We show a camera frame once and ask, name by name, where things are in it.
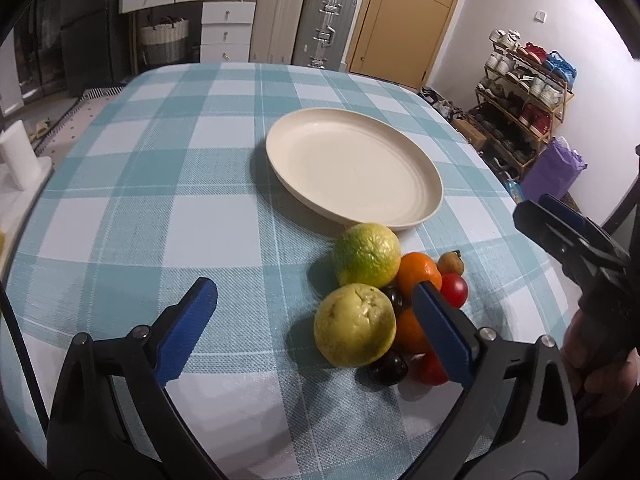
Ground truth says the wooden shoe rack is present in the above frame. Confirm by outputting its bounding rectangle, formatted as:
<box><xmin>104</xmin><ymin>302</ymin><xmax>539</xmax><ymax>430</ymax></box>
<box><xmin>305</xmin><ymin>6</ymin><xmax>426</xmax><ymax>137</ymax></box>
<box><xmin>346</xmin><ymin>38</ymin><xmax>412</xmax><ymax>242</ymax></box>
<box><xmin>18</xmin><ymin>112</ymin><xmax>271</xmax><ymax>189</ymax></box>
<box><xmin>466</xmin><ymin>29</ymin><xmax>578</xmax><ymax>182</ymax></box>

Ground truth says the dark purple plum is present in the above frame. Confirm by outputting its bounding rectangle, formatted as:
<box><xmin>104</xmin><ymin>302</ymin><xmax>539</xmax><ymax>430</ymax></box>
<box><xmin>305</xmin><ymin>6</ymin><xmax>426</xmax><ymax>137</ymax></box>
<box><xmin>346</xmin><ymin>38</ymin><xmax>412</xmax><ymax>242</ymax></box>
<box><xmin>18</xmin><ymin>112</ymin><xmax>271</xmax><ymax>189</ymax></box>
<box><xmin>382</xmin><ymin>286</ymin><xmax>408</xmax><ymax>315</ymax></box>
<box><xmin>366</xmin><ymin>350</ymin><xmax>409</xmax><ymax>387</ymax></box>

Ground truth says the wooden door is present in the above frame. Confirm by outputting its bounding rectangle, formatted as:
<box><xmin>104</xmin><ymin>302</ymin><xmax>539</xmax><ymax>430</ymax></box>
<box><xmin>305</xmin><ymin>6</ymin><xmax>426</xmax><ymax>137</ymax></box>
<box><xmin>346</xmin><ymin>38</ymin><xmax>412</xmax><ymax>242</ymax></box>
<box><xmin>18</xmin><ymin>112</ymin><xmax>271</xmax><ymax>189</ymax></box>
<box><xmin>347</xmin><ymin>0</ymin><xmax>458</xmax><ymax>90</ymax></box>

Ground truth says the silver suitcase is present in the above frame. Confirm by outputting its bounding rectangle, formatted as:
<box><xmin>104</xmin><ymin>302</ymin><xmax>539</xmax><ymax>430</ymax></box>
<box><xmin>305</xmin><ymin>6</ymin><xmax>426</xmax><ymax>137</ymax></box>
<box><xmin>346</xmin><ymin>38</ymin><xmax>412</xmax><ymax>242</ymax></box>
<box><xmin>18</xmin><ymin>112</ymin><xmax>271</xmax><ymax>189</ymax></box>
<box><xmin>292</xmin><ymin>0</ymin><xmax>357</xmax><ymax>72</ymax></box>

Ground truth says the orange tangerine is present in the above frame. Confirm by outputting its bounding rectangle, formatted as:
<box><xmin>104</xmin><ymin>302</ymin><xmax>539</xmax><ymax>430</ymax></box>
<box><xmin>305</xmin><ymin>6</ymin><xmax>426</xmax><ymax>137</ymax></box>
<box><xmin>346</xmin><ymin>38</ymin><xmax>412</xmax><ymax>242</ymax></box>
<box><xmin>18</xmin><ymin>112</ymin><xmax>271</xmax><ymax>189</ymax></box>
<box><xmin>396</xmin><ymin>252</ymin><xmax>442</xmax><ymax>302</ymax></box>
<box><xmin>395</xmin><ymin>308</ymin><xmax>431</xmax><ymax>356</ymax></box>

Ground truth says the green yellow citrus fruit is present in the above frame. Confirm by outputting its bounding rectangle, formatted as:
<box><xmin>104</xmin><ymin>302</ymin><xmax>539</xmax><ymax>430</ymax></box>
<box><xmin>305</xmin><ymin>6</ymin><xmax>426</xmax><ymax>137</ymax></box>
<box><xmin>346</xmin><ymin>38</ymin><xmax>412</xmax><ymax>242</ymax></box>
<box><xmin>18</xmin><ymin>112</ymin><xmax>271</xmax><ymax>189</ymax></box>
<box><xmin>332</xmin><ymin>223</ymin><xmax>401</xmax><ymax>288</ymax></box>

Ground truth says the purple bag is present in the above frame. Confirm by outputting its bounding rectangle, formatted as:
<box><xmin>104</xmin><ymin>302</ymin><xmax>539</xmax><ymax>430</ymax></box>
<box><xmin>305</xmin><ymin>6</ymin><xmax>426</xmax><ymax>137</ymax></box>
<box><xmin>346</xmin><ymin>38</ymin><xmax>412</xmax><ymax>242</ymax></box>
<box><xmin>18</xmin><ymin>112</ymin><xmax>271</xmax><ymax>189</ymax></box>
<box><xmin>521</xmin><ymin>136</ymin><xmax>588</xmax><ymax>202</ymax></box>

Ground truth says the white paper towel roll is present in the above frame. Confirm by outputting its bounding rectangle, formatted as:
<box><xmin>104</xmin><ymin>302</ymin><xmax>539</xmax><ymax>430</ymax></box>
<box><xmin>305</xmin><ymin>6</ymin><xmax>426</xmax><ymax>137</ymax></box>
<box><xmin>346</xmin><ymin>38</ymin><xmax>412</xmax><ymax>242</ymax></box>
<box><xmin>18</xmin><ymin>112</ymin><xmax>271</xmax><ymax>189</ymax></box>
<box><xmin>0</xmin><ymin>120</ymin><xmax>41</xmax><ymax>191</ymax></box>

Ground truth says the cream round plate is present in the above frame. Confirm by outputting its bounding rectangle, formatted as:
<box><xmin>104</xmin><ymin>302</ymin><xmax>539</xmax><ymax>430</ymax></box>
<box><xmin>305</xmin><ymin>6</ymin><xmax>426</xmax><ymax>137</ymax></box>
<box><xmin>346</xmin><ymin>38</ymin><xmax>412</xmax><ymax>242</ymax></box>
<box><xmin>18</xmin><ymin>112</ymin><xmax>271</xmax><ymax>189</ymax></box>
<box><xmin>265</xmin><ymin>107</ymin><xmax>444</xmax><ymax>231</ymax></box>

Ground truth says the woven laundry basket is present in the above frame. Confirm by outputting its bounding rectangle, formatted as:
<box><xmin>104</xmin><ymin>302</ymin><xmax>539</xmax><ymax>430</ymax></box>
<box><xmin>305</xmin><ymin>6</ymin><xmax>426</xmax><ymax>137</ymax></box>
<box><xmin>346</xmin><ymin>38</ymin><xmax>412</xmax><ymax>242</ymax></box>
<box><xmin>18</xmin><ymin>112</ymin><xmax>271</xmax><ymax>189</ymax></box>
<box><xmin>140</xmin><ymin>16</ymin><xmax>190</xmax><ymax>67</ymax></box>

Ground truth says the person's right hand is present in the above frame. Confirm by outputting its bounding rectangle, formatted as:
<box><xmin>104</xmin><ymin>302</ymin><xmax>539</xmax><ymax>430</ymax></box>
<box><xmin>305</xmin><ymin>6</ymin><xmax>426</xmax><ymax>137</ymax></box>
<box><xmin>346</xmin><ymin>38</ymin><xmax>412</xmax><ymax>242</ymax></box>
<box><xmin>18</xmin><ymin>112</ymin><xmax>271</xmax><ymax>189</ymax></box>
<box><xmin>561</xmin><ymin>310</ymin><xmax>639</xmax><ymax>415</ymax></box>

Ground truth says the white wall switch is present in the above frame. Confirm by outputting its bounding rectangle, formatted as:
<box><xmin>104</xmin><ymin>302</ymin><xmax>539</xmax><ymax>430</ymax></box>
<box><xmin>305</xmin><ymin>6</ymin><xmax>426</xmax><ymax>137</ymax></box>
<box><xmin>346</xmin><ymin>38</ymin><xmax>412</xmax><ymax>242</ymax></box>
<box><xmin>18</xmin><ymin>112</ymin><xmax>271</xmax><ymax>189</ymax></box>
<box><xmin>534</xmin><ymin>10</ymin><xmax>547</xmax><ymax>23</ymax></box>

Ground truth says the red cherry tomato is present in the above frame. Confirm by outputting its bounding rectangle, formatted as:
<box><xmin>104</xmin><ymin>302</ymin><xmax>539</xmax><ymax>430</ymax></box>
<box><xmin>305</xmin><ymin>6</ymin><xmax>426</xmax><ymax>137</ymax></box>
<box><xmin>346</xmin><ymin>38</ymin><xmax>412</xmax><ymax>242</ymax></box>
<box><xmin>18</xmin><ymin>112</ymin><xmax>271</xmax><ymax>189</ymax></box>
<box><xmin>409</xmin><ymin>352</ymin><xmax>449</xmax><ymax>387</ymax></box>
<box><xmin>439</xmin><ymin>273</ymin><xmax>469</xmax><ymax>309</ymax></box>

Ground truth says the white drawer desk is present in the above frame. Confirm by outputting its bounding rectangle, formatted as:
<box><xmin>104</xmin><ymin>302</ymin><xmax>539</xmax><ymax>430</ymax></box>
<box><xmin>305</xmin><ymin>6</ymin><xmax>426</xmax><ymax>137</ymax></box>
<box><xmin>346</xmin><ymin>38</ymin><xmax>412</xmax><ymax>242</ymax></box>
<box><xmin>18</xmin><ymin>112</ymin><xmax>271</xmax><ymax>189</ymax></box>
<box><xmin>118</xmin><ymin>0</ymin><xmax>256</xmax><ymax>74</ymax></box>

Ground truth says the checkered teal tablecloth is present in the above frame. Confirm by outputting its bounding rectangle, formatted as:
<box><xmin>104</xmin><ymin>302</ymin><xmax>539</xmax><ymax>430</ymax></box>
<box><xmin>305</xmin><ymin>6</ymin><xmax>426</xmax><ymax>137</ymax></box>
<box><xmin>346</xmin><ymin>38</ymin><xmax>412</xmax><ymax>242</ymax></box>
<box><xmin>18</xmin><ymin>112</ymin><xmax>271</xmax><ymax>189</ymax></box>
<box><xmin>8</xmin><ymin>63</ymin><xmax>570</xmax><ymax>479</ymax></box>

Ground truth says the yellow guava fruit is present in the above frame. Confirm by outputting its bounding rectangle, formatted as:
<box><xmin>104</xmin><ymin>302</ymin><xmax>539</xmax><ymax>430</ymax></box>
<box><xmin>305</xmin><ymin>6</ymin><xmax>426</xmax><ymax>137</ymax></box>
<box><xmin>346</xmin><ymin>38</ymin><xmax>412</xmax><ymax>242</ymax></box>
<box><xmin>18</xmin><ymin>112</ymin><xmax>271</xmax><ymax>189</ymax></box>
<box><xmin>314</xmin><ymin>283</ymin><xmax>396</xmax><ymax>368</ymax></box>

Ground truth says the beige suitcase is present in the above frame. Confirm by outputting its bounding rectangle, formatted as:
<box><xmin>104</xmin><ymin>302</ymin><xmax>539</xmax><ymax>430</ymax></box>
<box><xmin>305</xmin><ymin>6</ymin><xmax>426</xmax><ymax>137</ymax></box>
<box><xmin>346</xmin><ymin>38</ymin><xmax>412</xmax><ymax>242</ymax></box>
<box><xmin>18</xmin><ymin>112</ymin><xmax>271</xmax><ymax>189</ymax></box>
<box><xmin>248</xmin><ymin>0</ymin><xmax>304</xmax><ymax>65</ymax></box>

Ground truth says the brown longan fruit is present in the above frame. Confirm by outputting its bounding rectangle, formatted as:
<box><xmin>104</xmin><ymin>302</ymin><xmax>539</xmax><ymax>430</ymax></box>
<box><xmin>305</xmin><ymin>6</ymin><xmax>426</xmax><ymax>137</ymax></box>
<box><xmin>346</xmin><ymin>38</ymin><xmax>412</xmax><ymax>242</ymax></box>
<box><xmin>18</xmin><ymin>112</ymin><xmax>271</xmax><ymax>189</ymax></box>
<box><xmin>437</xmin><ymin>249</ymin><xmax>465</xmax><ymax>276</ymax></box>

